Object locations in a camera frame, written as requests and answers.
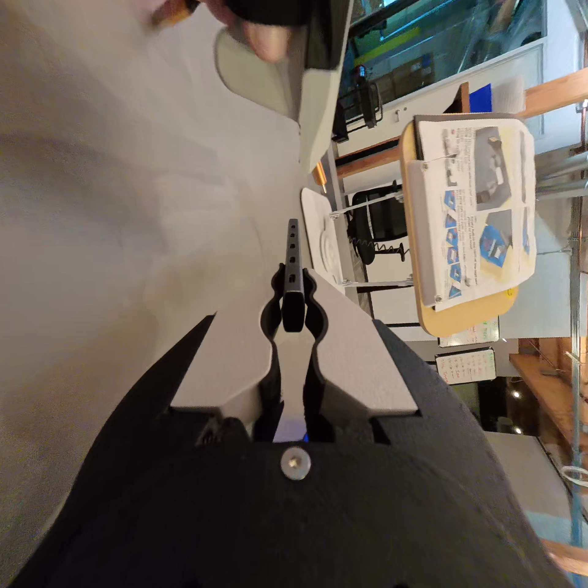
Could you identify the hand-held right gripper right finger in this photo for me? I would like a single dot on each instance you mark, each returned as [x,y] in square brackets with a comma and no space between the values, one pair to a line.
[363,363]

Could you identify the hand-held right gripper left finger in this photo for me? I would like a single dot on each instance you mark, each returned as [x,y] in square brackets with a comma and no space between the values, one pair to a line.
[230,358]

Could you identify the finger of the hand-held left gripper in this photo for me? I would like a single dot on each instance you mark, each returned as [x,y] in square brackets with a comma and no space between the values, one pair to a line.
[262,83]
[322,101]

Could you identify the dark USB hub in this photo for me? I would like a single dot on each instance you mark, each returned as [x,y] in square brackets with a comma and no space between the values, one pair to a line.
[293,276]

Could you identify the person's left hand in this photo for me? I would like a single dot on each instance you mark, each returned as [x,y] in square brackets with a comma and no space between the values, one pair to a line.
[266,41]

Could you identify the black utility cart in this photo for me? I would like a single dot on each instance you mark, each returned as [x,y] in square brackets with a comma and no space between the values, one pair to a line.
[358,106]

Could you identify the whiteboard with writing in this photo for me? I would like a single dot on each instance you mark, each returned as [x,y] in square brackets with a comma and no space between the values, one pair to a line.
[467,366]

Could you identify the black office chair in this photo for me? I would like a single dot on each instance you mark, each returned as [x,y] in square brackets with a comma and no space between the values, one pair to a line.
[381,216]

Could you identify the wooden display board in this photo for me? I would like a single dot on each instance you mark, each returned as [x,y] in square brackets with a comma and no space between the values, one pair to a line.
[409,230]

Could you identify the blue sign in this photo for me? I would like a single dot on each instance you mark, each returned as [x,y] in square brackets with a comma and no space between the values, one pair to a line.
[480,97]

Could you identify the printed instruction sheet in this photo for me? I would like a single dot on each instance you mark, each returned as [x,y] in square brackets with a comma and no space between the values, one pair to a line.
[478,211]

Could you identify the wooden post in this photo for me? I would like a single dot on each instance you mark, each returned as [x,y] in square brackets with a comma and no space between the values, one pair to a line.
[551,92]

